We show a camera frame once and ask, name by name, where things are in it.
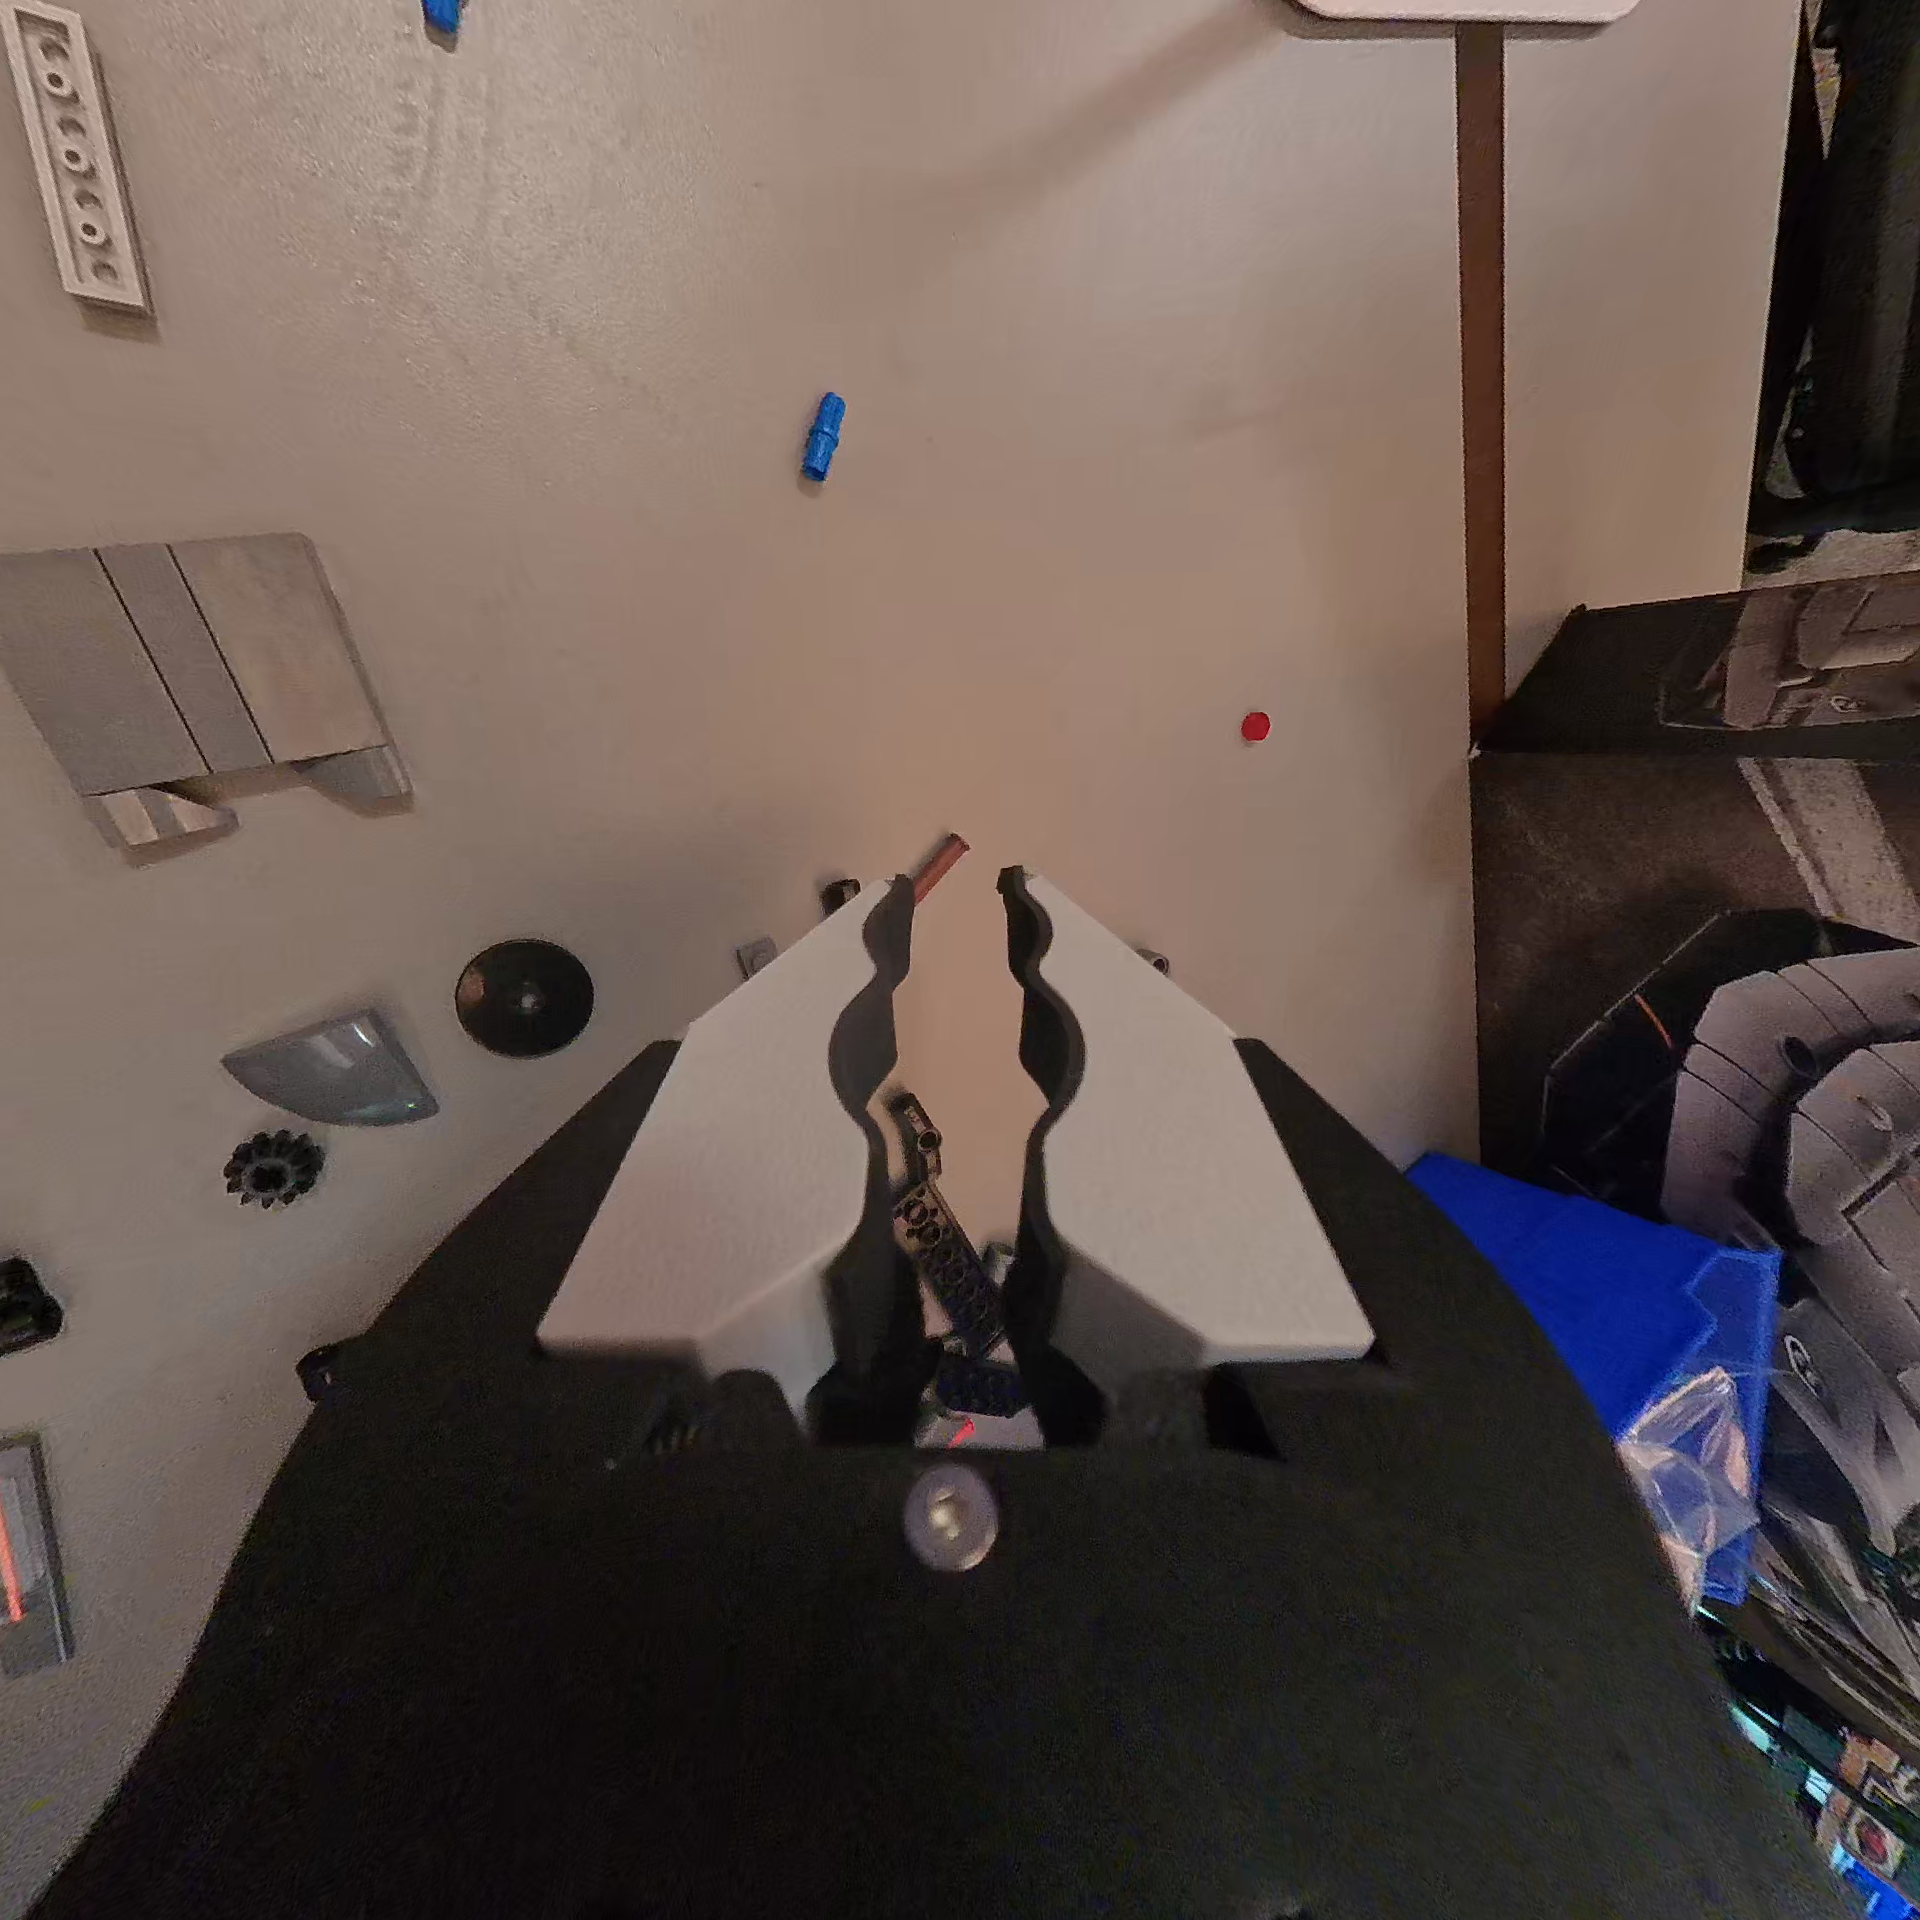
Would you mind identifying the blue plastic bin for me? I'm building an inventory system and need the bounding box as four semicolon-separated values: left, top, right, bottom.
1400;1148;1789;1619

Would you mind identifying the grey lego panel assembly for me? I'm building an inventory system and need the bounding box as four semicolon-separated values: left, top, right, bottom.
0;532;415;865

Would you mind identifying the black lego beam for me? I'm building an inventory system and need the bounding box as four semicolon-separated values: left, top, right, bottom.
883;1091;1009;1355

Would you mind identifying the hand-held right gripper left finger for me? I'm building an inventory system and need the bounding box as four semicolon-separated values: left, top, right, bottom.
537;872;920;1413

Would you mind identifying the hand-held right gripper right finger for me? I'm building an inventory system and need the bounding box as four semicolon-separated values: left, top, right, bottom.
996;864;1376;1413

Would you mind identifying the light grey long lego plate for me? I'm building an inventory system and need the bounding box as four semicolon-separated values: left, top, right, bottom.
0;0;155;320

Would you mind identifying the black lego dish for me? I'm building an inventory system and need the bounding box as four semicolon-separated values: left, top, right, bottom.
455;939;597;1062

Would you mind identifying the black lego gear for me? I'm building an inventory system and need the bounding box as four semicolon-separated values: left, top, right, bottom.
224;1126;328;1211

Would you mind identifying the white rounded board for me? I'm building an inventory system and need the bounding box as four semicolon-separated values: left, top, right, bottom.
1283;0;1647;28

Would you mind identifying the black lego set box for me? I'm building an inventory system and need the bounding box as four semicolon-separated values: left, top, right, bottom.
1468;567;1920;1920

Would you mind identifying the grey red-striped lego tile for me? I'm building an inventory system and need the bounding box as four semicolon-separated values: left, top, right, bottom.
0;1431;78;1680

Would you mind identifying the grey curved lego shell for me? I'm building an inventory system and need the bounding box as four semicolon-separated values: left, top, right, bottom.
220;1007;440;1131

